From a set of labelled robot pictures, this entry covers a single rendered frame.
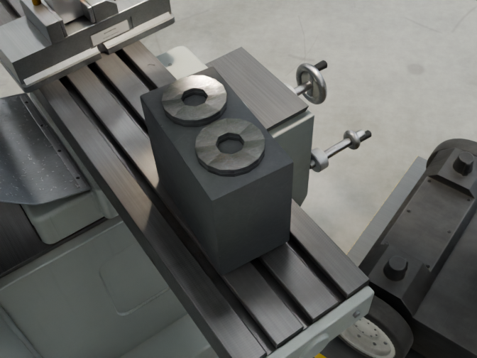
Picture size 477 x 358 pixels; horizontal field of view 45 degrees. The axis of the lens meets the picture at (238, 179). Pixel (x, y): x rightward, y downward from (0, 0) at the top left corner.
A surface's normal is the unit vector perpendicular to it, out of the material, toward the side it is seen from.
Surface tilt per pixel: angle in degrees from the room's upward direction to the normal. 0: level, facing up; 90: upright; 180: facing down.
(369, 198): 0
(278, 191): 90
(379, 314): 12
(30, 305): 90
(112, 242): 90
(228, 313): 0
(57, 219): 90
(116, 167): 0
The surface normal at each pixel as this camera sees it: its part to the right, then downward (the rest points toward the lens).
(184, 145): -0.04, -0.62
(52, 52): 0.61, 0.61
